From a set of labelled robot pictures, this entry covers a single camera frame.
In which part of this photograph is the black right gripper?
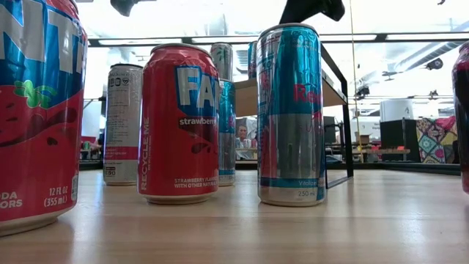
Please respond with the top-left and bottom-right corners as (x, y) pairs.
(278, 0), (346, 24)

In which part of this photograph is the blue silver Red Bull can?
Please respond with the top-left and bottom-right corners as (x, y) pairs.
(218, 78), (237, 187)
(247, 40), (259, 80)
(255, 23), (327, 208)

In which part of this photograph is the red strawberry Fanta can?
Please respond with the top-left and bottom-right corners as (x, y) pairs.
(0, 0), (89, 238)
(137, 43), (221, 205)

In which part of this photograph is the black ceiling-mounted device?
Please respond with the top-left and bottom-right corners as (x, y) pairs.
(354, 84), (371, 100)
(425, 57), (444, 71)

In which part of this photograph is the black monitor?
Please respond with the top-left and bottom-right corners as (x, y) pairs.
(322, 115), (337, 144)

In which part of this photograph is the seated person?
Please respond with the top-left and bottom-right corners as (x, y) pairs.
(236, 124), (257, 150)

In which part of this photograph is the white box appliance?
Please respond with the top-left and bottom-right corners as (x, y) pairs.
(380, 98), (415, 122)

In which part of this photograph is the black cabinet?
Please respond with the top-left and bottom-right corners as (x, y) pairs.
(379, 119), (421, 164)

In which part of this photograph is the wooden workbench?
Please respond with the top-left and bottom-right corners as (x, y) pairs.
(350, 146), (411, 164)

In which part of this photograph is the colourful patchwork panel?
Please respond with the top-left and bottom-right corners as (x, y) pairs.
(416, 116), (461, 165)

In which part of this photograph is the red cola can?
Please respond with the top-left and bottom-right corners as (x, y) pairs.
(451, 42), (469, 195)

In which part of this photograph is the black ceiling rail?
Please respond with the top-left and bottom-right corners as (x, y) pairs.
(87, 32), (469, 48)

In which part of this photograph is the wooden shelf black metal frame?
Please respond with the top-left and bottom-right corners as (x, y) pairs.
(234, 46), (355, 189)

